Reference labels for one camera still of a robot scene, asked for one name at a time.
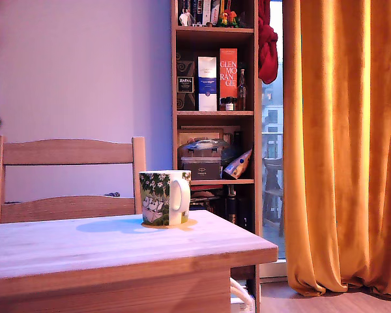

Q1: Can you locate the clear plastic storage box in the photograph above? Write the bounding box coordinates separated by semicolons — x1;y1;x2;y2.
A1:
177;136;231;171

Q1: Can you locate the black pen gift box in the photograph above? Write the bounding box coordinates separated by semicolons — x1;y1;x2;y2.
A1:
183;162;223;181

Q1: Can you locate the snack bag with blue label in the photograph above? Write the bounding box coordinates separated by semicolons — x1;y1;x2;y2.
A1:
222;148;253;180

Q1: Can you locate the white mug green cartoon print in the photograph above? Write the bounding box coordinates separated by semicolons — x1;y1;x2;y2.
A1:
138;169;192;226

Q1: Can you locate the black box with swirls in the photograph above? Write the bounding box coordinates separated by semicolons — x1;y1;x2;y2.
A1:
177;52;198;111

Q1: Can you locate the black tube with gold band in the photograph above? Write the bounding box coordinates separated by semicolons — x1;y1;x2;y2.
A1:
226;184;240;226

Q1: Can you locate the cork coaster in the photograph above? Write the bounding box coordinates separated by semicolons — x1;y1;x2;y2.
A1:
140;217;199;231

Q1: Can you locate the wooden bookshelf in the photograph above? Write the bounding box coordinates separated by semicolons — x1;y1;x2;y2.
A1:
171;0;263;313

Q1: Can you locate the white and blue box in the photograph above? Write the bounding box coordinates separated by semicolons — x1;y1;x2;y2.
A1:
197;55;218;112

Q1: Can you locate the clear glass bottle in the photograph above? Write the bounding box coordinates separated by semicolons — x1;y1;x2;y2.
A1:
237;63;248;111

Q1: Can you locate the balcony chair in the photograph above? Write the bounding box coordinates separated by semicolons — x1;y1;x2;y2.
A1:
263;156;285;237

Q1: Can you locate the red whisky box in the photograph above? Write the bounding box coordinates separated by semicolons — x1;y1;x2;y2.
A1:
219;48;239;111

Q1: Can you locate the red knotted curtain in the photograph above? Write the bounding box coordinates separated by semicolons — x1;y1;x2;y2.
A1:
257;0;279;85

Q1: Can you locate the wooden chair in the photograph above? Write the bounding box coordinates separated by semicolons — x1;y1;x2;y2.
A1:
0;135;147;225

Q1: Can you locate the white figurine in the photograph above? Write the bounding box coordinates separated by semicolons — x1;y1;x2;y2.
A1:
179;7;194;26

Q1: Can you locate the colourful parrot figurine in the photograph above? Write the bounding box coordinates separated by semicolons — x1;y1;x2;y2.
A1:
216;8;241;27

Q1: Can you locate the orange curtain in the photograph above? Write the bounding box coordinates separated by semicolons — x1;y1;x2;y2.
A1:
282;0;391;298

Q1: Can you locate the dark book white lettering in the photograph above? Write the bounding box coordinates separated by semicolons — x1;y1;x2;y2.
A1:
188;0;204;23

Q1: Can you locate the white book red lettering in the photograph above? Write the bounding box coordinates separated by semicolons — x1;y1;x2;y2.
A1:
210;0;224;21

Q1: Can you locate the white power strip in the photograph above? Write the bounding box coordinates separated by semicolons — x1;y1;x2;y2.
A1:
230;301;258;313

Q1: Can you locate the white cable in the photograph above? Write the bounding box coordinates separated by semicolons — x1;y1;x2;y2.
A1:
229;276;256;306

